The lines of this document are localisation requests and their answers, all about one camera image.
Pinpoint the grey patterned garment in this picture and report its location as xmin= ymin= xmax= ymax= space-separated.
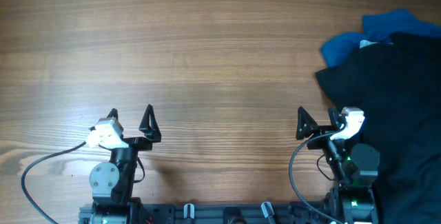
xmin=359 ymin=40 xmax=376 ymax=48

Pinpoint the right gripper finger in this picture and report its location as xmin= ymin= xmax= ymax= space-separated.
xmin=328 ymin=107 xmax=342 ymax=128
xmin=296 ymin=106 xmax=318 ymax=140

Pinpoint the blue garment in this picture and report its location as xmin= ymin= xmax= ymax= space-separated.
xmin=320 ymin=9 xmax=440 ymax=67

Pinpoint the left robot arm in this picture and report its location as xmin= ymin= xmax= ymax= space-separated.
xmin=79 ymin=105 xmax=161 ymax=224

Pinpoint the black t-shirt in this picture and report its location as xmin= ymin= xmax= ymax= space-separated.
xmin=316 ymin=32 xmax=440 ymax=223

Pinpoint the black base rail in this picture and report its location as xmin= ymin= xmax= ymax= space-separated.
xmin=78 ymin=202 xmax=328 ymax=224

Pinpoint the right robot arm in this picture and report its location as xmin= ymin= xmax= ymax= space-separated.
xmin=289 ymin=107 xmax=380 ymax=223

